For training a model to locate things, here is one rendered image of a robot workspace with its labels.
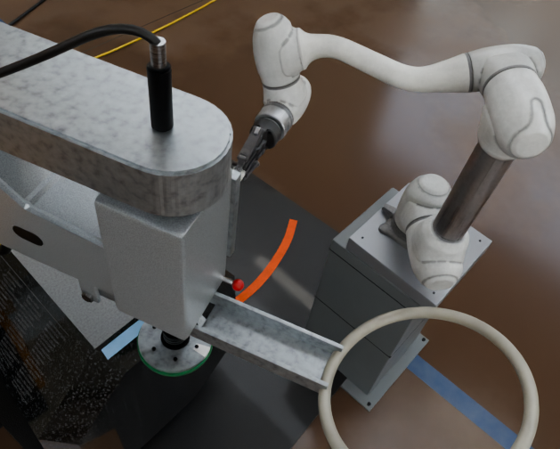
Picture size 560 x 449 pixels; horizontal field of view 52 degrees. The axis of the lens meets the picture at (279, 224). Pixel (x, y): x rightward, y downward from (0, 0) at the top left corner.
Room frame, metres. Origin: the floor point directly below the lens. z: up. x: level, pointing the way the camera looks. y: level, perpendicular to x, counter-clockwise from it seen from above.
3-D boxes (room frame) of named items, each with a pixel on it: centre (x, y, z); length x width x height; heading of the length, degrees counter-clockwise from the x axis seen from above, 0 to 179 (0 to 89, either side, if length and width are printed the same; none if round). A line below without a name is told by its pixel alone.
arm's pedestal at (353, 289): (1.37, -0.48, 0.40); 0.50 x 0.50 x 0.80; 56
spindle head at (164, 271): (0.78, 0.32, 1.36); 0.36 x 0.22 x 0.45; 74
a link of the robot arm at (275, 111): (1.13, 0.06, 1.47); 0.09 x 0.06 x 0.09; 74
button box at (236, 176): (0.85, 0.14, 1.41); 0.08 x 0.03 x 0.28; 74
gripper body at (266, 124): (1.06, 0.08, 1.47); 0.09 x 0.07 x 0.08; 164
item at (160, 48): (0.76, 0.24, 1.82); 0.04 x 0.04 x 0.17
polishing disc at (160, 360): (0.76, 0.24, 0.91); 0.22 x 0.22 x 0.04
